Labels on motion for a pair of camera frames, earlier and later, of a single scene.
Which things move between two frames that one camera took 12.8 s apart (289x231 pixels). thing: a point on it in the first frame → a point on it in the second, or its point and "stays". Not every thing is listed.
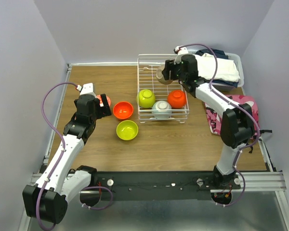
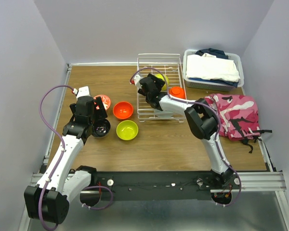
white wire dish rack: x=159 y=98 stays
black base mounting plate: x=156 y=186 stays
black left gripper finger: x=107 y=110 → x=99 y=109
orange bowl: x=123 y=110 stays
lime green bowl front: x=146 y=98 → x=161 y=76
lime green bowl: x=127 y=130 stays
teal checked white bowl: x=162 y=109 stays
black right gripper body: x=182 y=76 → x=158 y=83
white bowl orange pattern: x=100 y=101 stays
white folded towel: x=226 y=70 stays
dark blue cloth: x=219 y=54 stays
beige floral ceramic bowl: x=161 y=78 → x=101 y=128
